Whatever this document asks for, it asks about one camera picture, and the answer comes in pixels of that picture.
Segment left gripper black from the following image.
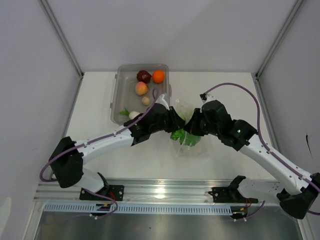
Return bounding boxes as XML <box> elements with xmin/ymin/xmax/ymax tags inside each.
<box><xmin>150</xmin><ymin>106</ymin><xmax>187</xmax><ymax>134</ymax></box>

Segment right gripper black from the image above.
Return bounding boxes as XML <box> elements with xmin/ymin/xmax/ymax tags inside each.
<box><xmin>183</xmin><ymin>108</ymin><xmax>221</xmax><ymax>137</ymax></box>

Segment green lettuce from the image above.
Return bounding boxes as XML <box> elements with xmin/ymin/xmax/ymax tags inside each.
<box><xmin>170</xmin><ymin>129</ymin><xmax>202</xmax><ymax>147</ymax></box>

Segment clear zip top bag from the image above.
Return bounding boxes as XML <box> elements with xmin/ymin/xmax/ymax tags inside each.
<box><xmin>170</xmin><ymin>99</ymin><xmax>208</xmax><ymax>159</ymax></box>

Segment white radish green leaves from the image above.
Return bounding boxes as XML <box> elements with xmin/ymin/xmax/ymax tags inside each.
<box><xmin>119</xmin><ymin>108</ymin><xmax>141</xmax><ymax>122</ymax></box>

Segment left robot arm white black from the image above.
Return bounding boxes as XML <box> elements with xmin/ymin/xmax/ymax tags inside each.
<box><xmin>49</xmin><ymin>103</ymin><xmax>185</xmax><ymax>200</ymax></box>

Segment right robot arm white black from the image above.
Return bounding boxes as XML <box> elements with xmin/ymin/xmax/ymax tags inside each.
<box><xmin>184</xmin><ymin>100</ymin><xmax>320</xmax><ymax>220</ymax></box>

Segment small beige mushroom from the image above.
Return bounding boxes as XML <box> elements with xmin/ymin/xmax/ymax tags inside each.
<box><xmin>141</xmin><ymin>96</ymin><xmax>151</xmax><ymax>106</ymax></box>

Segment peach fruit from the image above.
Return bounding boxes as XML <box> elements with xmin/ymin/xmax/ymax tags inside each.
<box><xmin>135</xmin><ymin>81</ymin><xmax>149</xmax><ymax>96</ymax></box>

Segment orange fruit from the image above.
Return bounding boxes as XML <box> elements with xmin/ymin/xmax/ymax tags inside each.
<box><xmin>152</xmin><ymin>70</ymin><xmax>165</xmax><ymax>84</ymax></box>

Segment dark red apple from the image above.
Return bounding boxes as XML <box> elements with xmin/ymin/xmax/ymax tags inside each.
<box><xmin>136</xmin><ymin>70</ymin><xmax>152</xmax><ymax>84</ymax></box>

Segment clear grey plastic bin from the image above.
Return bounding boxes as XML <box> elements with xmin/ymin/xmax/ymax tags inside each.
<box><xmin>110</xmin><ymin>63</ymin><xmax>171</xmax><ymax>125</ymax></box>

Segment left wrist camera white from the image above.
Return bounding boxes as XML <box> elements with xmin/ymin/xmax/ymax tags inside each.
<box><xmin>156</xmin><ymin>93</ymin><xmax>170</xmax><ymax>110</ymax></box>

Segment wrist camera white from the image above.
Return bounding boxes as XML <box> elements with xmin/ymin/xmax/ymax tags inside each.
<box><xmin>156</xmin><ymin>93</ymin><xmax>170</xmax><ymax>110</ymax></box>
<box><xmin>199</xmin><ymin>93</ymin><xmax>215</xmax><ymax>104</ymax></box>

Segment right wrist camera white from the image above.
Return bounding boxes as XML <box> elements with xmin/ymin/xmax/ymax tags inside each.
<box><xmin>199</xmin><ymin>93</ymin><xmax>215</xmax><ymax>104</ymax></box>

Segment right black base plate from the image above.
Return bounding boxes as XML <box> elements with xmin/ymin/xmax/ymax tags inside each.
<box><xmin>208</xmin><ymin>187</ymin><xmax>259</xmax><ymax>204</ymax></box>

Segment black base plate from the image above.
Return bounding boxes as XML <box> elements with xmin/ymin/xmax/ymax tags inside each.
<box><xmin>79</xmin><ymin>185</ymin><xmax>125</xmax><ymax>202</ymax></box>
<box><xmin>208</xmin><ymin>187</ymin><xmax>259</xmax><ymax>204</ymax></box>

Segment aluminium rail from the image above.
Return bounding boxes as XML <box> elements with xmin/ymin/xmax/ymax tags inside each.
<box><xmin>33</xmin><ymin>177</ymin><xmax>281</xmax><ymax>203</ymax></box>

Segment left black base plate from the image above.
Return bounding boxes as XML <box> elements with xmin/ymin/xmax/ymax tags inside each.
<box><xmin>79</xmin><ymin>185</ymin><xmax>125</xmax><ymax>202</ymax></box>

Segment slotted cable duct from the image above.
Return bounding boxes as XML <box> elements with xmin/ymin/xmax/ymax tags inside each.
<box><xmin>43</xmin><ymin>202</ymin><xmax>233</xmax><ymax>216</ymax></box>

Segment right aluminium frame post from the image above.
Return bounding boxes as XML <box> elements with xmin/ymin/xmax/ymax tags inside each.
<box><xmin>255</xmin><ymin>0</ymin><xmax>307</xmax><ymax>81</ymax></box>

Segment aluminium frame post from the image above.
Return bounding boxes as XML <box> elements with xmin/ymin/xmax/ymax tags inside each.
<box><xmin>38</xmin><ymin>0</ymin><xmax>84</xmax><ymax>79</ymax></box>
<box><xmin>255</xmin><ymin>0</ymin><xmax>307</xmax><ymax>81</ymax></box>

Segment left aluminium frame post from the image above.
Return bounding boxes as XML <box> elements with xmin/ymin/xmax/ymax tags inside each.
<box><xmin>38</xmin><ymin>0</ymin><xmax>84</xmax><ymax>79</ymax></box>

